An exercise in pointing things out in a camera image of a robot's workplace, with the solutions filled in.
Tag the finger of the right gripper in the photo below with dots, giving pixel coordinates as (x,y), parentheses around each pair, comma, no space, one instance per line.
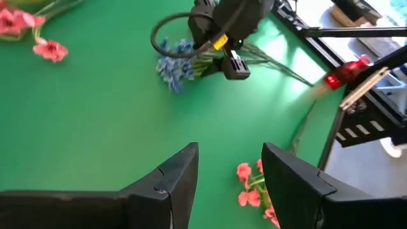
(213,66)
(235,68)

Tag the black table edge rail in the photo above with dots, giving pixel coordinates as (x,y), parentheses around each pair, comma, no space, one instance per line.
(286,16)

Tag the black frame bar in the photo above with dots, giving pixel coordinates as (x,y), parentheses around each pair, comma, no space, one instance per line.
(356,31)
(391,60)

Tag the blue flower bunch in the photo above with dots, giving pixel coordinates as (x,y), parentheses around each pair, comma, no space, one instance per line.
(175,68)

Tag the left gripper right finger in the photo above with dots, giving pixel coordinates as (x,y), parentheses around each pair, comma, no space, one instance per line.
(302,197)

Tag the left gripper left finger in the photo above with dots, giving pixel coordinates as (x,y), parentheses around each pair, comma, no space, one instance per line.
(95,210)

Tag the black box with white stripes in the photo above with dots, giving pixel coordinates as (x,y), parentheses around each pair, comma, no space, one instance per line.
(381,136)

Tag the pink flower bunch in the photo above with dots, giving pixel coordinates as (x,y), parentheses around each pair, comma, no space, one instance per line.
(244,171)
(51,50)

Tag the beige flat strip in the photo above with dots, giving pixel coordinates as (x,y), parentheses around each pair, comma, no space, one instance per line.
(362,90)

